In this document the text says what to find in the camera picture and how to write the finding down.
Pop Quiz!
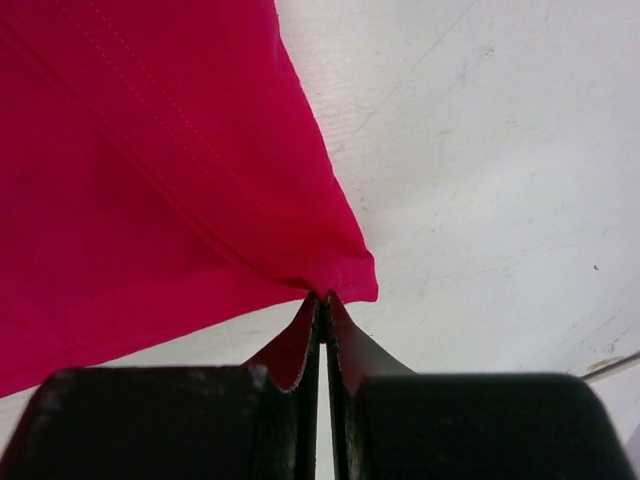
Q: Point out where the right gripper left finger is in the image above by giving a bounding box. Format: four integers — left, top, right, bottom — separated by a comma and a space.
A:
1, 295, 320, 479

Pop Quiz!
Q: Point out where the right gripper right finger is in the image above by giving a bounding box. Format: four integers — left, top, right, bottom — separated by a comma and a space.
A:
323, 294, 635, 480

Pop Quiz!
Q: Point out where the red t shirt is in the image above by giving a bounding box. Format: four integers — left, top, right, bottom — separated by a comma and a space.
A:
1, 1, 378, 395

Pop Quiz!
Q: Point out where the aluminium table edge rail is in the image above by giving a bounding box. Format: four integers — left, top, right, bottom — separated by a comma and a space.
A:
581, 352, 640, 381

